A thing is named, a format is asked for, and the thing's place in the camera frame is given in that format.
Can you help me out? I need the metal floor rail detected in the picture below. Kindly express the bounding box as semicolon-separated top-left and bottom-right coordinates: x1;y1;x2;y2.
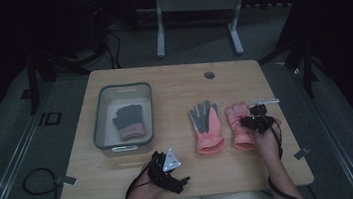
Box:
279;53;353;199
0;80;72;199

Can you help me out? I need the hand-held gripper cable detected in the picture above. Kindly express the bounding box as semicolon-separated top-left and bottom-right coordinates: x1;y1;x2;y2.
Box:
260;120;313;199
121;166;159;199

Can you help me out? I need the grey plastic storage bin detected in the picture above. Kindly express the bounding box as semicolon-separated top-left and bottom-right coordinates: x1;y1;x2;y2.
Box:
87;80;159;160

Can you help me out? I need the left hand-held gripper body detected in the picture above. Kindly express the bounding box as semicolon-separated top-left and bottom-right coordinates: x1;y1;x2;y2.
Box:
144;146;186;198

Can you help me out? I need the pink ski glove grey palm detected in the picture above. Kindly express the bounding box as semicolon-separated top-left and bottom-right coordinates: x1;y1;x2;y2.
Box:
187;97;228;157

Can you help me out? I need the black tripod stand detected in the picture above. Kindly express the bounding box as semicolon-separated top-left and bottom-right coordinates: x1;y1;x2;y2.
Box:
9;0;123;117
251;0;331;105

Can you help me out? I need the white metal desk frame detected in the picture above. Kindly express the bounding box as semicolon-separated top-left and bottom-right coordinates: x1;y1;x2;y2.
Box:
150;0;257;65

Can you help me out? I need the person's right hand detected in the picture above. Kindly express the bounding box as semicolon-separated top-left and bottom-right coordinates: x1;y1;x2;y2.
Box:
252;123;285;165

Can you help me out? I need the person's left hand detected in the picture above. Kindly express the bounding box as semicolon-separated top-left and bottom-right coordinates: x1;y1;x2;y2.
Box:
123;168;168;199

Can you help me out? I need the left hand-held gripper cable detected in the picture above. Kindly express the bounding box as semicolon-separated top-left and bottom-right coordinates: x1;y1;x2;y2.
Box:
121;166;159;199

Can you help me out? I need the black floor bracket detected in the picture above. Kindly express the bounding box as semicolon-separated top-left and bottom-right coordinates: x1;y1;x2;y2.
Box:
37;110;64;127

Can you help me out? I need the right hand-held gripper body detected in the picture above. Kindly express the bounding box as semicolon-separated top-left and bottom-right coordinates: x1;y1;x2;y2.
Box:
245;98;284;136

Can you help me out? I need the right hand-held gripper cable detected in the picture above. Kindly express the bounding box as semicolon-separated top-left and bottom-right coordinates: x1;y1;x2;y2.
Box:
260;120;313;199

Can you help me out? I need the pink ski glove red print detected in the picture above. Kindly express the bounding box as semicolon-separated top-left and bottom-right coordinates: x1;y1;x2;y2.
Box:
223;97;286;154

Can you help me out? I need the grey table edge clip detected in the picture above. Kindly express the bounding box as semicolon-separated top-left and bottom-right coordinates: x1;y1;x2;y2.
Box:
292;146;312;162
53;173;80;189

